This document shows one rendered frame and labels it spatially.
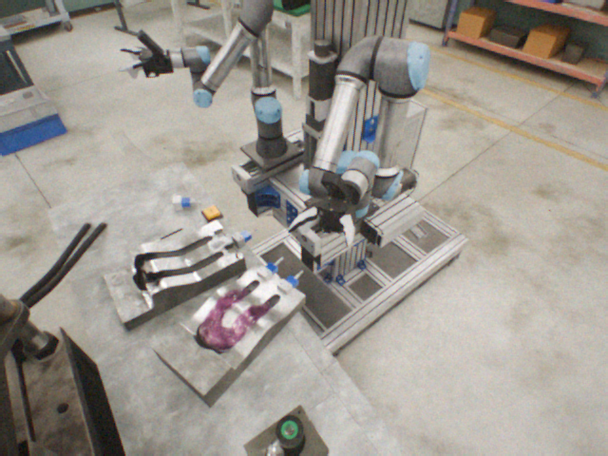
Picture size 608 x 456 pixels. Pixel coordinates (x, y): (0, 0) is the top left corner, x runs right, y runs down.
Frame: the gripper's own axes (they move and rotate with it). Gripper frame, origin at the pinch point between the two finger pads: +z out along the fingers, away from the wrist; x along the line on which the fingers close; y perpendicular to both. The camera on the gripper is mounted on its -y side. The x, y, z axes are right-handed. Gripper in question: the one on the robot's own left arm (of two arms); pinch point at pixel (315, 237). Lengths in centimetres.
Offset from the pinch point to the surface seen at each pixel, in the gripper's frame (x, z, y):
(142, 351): 65, 22, 57
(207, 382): 32, 24, 51
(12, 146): 367, -98, 91
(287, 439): 3, 28, 55
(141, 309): 73, 11, 50
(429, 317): -20, -90, 150
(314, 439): -3, 24, 60
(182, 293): 63, -1, 52
